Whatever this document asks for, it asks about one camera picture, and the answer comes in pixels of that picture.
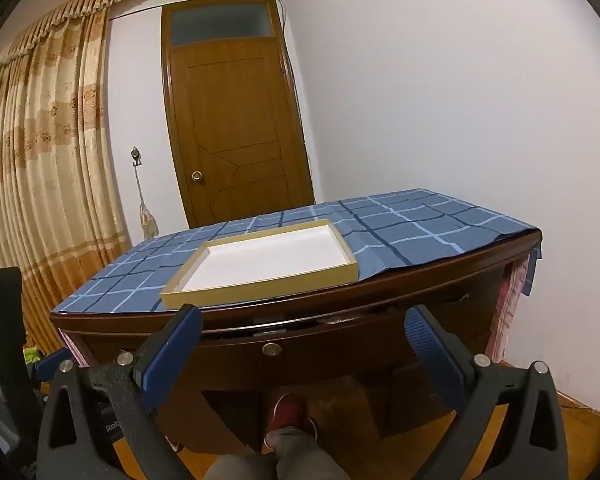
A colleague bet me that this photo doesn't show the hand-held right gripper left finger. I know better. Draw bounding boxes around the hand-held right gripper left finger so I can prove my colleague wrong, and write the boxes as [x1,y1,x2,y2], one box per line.
[35,302,203,480]

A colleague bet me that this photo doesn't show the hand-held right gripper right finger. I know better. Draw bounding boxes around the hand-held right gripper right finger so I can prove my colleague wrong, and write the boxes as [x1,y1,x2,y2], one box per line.
[404,305,571,480]

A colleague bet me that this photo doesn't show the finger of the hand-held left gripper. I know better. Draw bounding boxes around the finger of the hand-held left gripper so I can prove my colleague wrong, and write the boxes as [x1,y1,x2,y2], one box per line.
[35,349,75,381]
[0,267,41,441]

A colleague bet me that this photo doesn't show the shallow cardboard box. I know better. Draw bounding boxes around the shallow cardboard box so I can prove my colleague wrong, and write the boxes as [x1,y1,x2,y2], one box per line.
[159,218,359,311]

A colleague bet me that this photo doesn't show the dark wooden side drawer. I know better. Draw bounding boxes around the dark wooden side drawer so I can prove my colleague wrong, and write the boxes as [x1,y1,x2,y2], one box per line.
[415,280,511,356]

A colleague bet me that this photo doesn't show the dark wooden desk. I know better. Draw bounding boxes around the dark wooden desk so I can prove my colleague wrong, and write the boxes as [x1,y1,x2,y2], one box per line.
[49,232,543,456]

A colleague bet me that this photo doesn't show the blue checked tablecloth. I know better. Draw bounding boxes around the blue checked tablecloth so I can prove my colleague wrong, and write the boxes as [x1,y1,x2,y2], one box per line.
[52,189,543,315]

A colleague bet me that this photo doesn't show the red shoe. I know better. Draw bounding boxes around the red shoe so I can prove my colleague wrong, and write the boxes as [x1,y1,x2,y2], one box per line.
[264,392,318,448]

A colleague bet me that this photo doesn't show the beige tassel tie-back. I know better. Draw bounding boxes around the beige tassel tie-back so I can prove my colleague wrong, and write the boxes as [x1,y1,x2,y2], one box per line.
[135,165,160,240]

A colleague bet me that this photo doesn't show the person's grey trousers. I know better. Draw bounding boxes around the person's grey trousers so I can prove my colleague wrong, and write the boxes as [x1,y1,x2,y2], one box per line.
[202,427,351,480]

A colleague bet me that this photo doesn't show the beige floral curtain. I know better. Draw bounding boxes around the beige floral curtain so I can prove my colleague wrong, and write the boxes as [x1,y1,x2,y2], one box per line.
[0,7,131,356]

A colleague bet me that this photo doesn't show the brown wooden door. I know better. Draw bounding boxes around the brown wooden door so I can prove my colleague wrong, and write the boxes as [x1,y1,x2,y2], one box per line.
[161,0,315,228]

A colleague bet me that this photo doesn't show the frosted transom window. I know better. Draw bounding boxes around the frosted transom window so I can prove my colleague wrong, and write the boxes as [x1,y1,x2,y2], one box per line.
[171,2,275,47]

